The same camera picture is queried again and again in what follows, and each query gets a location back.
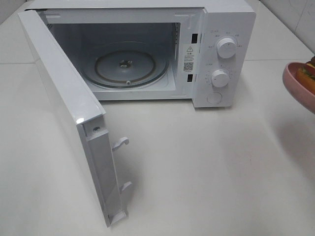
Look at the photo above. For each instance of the pink round plate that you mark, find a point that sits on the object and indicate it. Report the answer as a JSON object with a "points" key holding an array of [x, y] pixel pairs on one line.
{"points": [[297, 90]]}

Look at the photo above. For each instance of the burger with lettuce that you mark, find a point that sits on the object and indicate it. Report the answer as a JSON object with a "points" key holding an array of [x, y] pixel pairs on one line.
{"points": [[305, 75]]}

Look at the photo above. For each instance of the upper white power knob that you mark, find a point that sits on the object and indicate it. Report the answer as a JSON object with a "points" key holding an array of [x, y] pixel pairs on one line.
{"points": [[226, 47]]}

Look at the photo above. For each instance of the white timer knob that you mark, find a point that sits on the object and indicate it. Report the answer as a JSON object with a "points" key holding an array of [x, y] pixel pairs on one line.
{"points": [[220, 78]]}

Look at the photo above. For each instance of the white microwave oven body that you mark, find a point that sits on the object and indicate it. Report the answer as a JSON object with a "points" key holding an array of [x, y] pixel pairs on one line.
{"points": [[81, 25]]}

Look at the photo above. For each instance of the white warning label sticker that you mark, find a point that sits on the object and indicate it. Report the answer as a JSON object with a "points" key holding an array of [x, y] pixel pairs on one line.
{"points": [[189, 58]]}

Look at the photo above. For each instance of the glass microwave turntable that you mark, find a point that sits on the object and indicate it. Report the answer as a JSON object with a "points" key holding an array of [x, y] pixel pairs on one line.
{"points": [[124, 65]]}

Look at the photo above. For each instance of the white microwave door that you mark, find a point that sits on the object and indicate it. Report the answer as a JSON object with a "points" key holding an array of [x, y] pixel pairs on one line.
{"points": [[81, 116]]}

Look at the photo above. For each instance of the round white door button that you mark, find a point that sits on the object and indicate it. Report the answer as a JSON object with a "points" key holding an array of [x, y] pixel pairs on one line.
{"points": [[214, 98]]}

